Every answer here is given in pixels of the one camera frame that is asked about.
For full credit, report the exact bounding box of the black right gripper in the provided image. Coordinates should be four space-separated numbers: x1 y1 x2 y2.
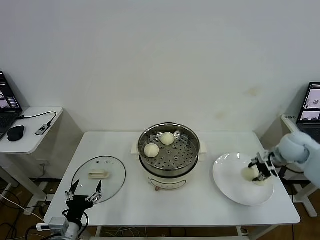
247 159 278 182

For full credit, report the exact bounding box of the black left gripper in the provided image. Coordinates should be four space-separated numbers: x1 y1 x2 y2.
64 179 103 224

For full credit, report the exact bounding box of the glass lid cream handle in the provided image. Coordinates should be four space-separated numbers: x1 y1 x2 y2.
71 156 127 204

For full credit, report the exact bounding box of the stainless steel steamer basket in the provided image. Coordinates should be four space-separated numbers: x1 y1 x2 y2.
137 122 201 171

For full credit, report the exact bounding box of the white round plate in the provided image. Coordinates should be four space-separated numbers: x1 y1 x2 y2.
212 152 275 207

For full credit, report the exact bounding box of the white side table with mouse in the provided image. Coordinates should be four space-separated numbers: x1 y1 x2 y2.
0 106 85 210

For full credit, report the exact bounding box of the grey usb hub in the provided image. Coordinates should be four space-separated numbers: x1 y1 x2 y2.
34 122 50 137

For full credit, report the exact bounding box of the cream electric cooker pot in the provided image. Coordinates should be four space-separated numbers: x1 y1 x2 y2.
131 139 208 193

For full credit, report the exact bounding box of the black computer mouse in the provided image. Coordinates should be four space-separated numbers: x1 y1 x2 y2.
6 125 26 142

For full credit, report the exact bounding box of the black laptop dark screen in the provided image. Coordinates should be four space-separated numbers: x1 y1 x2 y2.
0 69 24 141

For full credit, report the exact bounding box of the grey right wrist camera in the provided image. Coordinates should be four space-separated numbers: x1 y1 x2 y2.
256 150 271 163

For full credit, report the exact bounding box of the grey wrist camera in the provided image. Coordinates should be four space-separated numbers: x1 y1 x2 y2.
256 150 271 163
48 216 70 232

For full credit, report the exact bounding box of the black power adapter cable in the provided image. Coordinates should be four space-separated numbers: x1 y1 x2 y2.
278 164 288 181

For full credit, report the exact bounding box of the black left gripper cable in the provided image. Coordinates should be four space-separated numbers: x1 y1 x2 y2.
79 212 89 231

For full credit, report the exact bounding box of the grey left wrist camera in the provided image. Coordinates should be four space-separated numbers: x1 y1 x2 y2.
48 216 70 232

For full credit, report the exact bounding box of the beige floor cable bundle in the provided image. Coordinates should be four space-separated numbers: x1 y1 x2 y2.
104 226 143 237

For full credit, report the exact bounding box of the white floor cable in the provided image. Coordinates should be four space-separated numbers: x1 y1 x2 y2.
0 193 45 221

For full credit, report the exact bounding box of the black floor cable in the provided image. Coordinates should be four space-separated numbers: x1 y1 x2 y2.
0 188 26 209

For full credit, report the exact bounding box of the laptop showing camera views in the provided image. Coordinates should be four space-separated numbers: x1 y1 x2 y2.
296 81 320 145

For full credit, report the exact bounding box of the black usb hub cable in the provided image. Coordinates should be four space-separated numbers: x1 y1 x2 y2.
16 111 58 126

